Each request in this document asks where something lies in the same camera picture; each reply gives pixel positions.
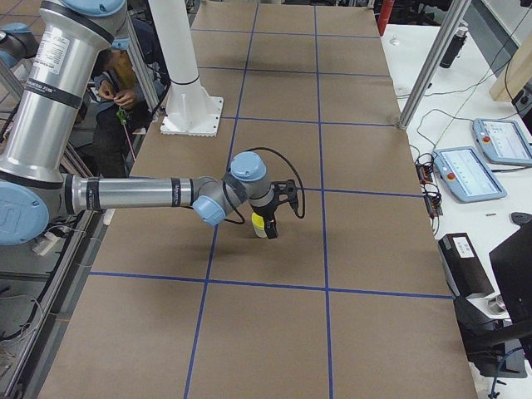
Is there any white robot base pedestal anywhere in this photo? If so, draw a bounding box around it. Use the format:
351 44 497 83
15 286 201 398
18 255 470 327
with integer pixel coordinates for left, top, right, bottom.
149 0 224 137

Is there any aluminium frame post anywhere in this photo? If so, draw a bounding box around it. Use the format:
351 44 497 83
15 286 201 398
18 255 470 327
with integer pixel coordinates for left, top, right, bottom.
397 0 471 131

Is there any seated person dark shirt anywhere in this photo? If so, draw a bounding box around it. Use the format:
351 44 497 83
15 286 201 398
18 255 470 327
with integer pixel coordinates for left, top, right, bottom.
91 19 169 178

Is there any teach pendant tablet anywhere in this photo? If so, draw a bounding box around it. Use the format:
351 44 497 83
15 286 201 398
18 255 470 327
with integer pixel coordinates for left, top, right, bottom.
473 119 531 167
433 146 507 203

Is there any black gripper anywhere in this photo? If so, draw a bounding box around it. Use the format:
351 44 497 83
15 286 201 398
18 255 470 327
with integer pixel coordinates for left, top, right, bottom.
250 199 278 239

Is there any near teach pendant tablet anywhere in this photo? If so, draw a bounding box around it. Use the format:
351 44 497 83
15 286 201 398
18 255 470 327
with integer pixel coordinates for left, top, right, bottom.
433 146 507 203

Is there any green cup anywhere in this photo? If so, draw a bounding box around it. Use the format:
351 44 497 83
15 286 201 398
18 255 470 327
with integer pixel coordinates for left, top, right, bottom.
254 230 268 239

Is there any black box with label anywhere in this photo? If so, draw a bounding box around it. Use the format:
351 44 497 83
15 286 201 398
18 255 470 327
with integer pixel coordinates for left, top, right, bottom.
438 233 495 299

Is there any black water bottle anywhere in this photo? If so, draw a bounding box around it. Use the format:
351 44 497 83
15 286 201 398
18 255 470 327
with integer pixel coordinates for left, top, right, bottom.
440 27 468 68

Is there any yellow cup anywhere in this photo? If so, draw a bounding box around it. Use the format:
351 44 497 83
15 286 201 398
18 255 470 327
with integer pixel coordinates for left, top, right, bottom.
251 212 265 231

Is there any far teach pendant tablet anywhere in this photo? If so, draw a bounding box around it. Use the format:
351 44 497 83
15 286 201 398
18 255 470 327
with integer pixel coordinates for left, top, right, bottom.
473 119 531 167

